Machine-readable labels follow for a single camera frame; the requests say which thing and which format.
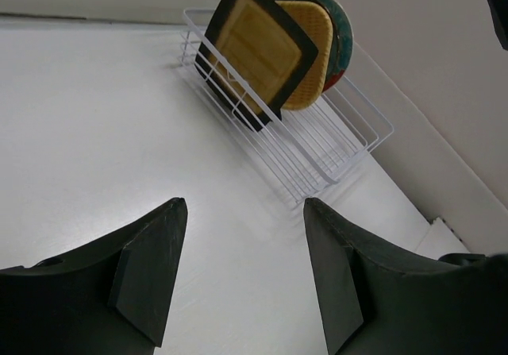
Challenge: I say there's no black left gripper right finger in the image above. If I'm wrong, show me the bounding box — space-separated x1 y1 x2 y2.
303 198 507 354

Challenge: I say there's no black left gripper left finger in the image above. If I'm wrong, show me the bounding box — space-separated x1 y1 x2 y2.
1 198 188 354

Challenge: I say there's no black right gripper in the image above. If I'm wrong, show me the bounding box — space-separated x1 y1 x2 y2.
487 0 508 50

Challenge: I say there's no round teal red plate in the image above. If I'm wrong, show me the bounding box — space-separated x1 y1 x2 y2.
317 0 354 92

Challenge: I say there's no woven bamboo tray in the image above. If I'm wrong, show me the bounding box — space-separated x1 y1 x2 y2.
275 0 334 111

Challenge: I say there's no square black yellow plate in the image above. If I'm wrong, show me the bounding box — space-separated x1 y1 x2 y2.
194 0 312 131

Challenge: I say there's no white wire dish rack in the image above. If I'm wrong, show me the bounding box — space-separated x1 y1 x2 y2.
177 8 394 206

